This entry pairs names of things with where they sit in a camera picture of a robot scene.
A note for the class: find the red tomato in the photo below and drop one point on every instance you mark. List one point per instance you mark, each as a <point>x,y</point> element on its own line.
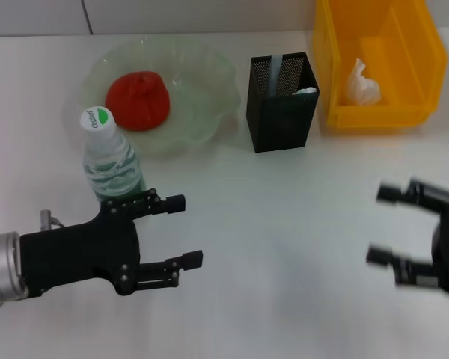
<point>136,101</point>

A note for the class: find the black mesh pen holder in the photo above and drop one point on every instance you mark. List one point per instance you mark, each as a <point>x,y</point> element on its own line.
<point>280,119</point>

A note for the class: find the yellow plastic bin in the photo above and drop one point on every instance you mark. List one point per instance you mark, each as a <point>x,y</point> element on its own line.
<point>381,114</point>

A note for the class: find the white paper ball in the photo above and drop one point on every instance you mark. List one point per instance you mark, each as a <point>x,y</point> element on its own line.
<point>363,88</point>

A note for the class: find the pale green glass fruit plate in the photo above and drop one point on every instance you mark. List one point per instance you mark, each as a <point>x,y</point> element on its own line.
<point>202,108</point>

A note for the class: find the grey marker pen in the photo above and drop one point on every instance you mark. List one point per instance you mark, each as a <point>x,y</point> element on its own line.
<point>275,75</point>

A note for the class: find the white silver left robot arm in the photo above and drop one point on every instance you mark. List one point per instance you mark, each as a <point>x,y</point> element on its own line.
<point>2,265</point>

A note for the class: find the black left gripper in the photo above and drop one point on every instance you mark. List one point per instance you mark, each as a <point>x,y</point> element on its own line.
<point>78,254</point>

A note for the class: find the clear green-label water bottle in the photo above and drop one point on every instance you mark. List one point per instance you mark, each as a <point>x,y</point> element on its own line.
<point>112,168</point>

